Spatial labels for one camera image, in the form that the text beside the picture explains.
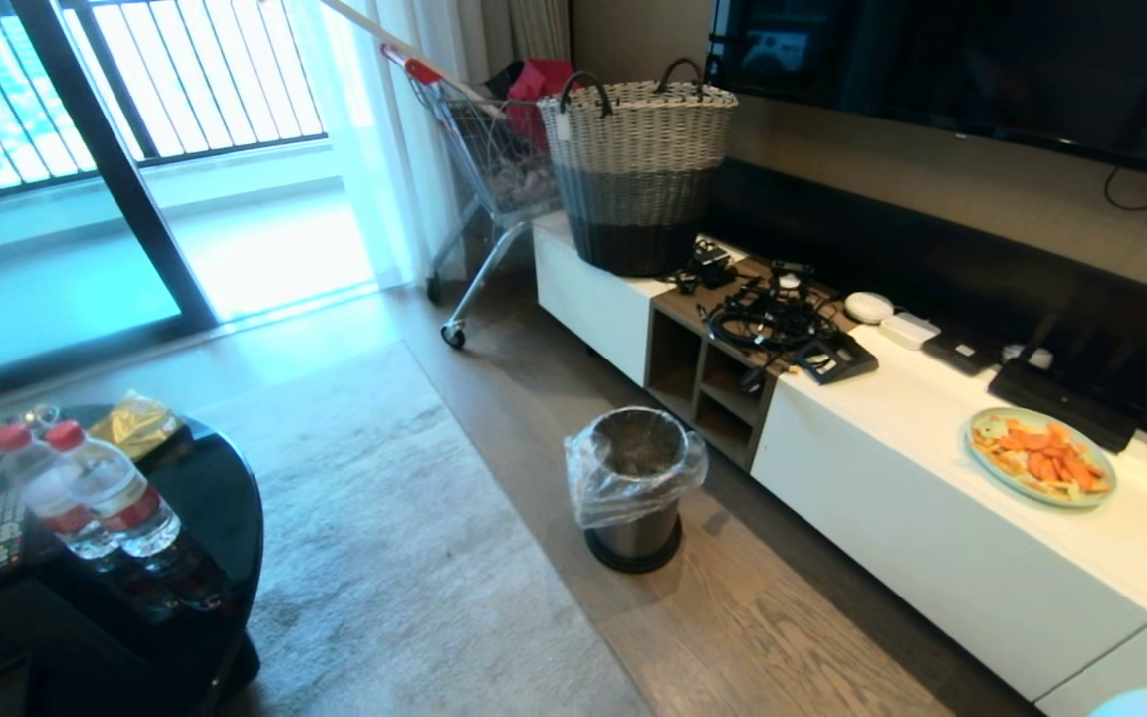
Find woven laundry basket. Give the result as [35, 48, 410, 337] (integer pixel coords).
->
[537, 58, 739, 278]

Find black sliding door frame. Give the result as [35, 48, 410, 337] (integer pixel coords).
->
[12, 0, 220, 334]

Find beige floor rug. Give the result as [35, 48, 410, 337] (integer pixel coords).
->
[190, 341, 654, 717]

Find black round coffee table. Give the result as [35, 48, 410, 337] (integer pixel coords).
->
[0, 403, 265, 717]

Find wall television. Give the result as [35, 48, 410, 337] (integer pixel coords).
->
[704, 0, 1147, 190]

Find gold foil snack bag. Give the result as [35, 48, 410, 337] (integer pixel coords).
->
[88, 390, 186, 461]

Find orange food scraps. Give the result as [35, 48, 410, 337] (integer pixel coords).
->
[972, 415, 1113, 500]

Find black power adapter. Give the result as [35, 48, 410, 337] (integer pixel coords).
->
[675, 237, 740, 294]

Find white media cabinet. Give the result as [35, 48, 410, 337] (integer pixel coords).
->
[532, 211, 1147, 717]

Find white oval device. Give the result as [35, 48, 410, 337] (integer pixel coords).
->
[844, 291, 895, 325]

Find tangled black cables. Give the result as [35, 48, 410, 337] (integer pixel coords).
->
[697, 261, 845, 371]

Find pale green dish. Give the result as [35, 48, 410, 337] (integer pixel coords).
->
[964, 406, 1119, 509]

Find black remote control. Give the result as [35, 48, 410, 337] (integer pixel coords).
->
[0, 485, 29, 584]

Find black flat device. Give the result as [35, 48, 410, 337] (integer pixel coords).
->
[793, 332, 879, 385]

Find clear plastic bin liner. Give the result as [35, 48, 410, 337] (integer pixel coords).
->
[564, 407, 709, 530]

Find white rectangular box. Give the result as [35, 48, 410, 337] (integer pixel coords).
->
[878, 312, 942, 351]

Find wooden pole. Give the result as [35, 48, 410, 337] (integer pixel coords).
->
[321, 0, 507, 119]

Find balcony railing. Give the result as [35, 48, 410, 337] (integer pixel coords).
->
[0, 0, 328, 196]

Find red bag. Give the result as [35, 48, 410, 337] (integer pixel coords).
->
[506, 58, 574, 152]

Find black cable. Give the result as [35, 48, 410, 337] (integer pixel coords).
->
[1103, 165, 1147, 212]

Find sheer white curtain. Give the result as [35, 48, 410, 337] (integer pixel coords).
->
[280, 0, 505, 290]

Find water bottle red cap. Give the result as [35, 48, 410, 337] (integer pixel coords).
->
[0, 423, 118, 561]
[44, 419, 183, 559]

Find metal shopping cart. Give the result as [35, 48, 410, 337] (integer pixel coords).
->
[380, 44, 565, 350]

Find small black flat box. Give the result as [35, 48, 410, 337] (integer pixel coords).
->
[922, 331, 999, 376]

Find metal trash bin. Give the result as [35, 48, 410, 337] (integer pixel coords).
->
[584, 406, 690, 575]

